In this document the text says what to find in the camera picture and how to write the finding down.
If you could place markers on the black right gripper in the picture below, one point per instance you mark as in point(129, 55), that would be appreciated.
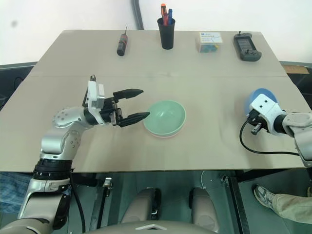
point(259, 122)

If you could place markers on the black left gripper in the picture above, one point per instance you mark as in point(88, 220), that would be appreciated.
point(109, 114)

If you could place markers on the blue bowl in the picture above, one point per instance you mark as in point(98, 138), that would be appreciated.
point(263, 92)

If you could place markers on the green bowl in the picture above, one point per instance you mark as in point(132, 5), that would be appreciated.
point(168, 114)

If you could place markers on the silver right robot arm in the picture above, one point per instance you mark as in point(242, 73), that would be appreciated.
point(299, 129)

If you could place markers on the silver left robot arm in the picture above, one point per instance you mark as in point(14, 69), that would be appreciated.
point(61, 143)

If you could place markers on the pink bowl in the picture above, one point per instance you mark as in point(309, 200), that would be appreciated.
point(162, 136)

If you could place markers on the black orange screwdriver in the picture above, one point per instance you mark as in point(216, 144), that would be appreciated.
point(122, 44)

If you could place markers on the brown cardboard piece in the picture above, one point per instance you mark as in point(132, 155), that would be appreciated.
point(296, 69)

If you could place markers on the grey white sneaker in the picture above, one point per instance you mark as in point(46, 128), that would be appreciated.
point(264, 196)

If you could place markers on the black handheld controller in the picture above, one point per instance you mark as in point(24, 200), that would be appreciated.
point(246, 47)

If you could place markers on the black pen cup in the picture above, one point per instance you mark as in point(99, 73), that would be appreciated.
point(167, 36)

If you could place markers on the beige trouser leg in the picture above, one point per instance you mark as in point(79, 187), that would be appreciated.
point(292, 207)

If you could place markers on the red pen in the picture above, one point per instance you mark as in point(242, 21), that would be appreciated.
point(165, 20)

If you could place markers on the clear box with blue label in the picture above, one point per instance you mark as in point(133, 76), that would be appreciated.
point(209, 42)

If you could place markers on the blue pen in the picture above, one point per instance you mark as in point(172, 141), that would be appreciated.
point(170, 15)

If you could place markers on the beige rounded robot thigh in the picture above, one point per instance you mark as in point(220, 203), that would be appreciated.
point(203, 207)
point(141, 204)

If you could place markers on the dark side table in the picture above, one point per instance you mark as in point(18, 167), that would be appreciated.
point(14, 80)

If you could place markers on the beige robot torso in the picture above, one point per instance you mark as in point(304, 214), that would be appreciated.
point(109, 228)

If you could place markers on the blue jeans leg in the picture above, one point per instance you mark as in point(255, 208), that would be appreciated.
point(12, 190)

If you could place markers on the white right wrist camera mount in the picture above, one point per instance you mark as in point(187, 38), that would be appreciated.
point(264, 106)

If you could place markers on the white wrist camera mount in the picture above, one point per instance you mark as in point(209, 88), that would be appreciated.
point(95, 97)
point(264, 106)

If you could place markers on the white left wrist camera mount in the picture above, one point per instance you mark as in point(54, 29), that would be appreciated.
point(95, 97)

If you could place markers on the black table frame leg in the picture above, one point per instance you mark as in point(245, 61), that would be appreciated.
point(237, 204)

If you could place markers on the grey wall pipe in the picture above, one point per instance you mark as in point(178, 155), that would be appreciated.
point(137, 13)

